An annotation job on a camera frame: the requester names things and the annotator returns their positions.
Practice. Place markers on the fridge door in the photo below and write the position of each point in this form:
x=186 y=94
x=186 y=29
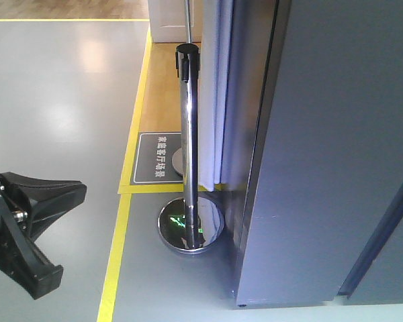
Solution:
x=332 y=159

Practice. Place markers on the white cabinet in background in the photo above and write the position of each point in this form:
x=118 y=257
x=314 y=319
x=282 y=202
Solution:
x=167 y=21

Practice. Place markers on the white blue curtain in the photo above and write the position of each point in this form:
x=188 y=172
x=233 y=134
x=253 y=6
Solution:
x=225 y=130

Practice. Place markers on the dark floor sign sticker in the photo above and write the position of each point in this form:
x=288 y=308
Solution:
x=153 y=158

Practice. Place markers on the chrome stanchion post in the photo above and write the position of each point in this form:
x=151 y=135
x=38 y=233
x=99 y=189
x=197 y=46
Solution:
x=192 y=223
x=177 y=159

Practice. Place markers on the yellow floor tape line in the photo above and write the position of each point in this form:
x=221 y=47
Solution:
x=70 y=93

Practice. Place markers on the dark grey fridge body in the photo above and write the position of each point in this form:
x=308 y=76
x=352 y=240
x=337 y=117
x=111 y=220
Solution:
x=377 y=276

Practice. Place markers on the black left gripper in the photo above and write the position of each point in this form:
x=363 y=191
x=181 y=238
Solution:
x=44 y=202

